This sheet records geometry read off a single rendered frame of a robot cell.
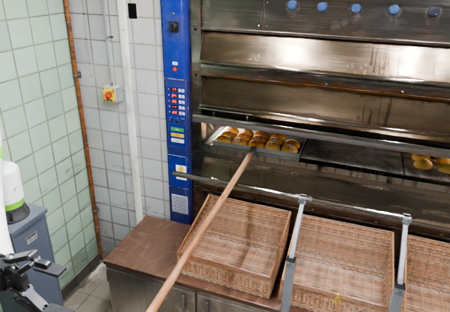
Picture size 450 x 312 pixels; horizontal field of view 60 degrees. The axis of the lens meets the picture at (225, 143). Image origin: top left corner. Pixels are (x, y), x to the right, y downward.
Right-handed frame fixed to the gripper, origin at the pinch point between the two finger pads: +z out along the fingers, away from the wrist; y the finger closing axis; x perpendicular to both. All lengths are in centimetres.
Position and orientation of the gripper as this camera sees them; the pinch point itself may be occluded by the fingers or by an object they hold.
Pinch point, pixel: (62, 293)
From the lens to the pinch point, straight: 106.4
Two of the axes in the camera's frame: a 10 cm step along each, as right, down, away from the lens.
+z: 9.5, 1.5, -2.9
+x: -3.2, 3.8, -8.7
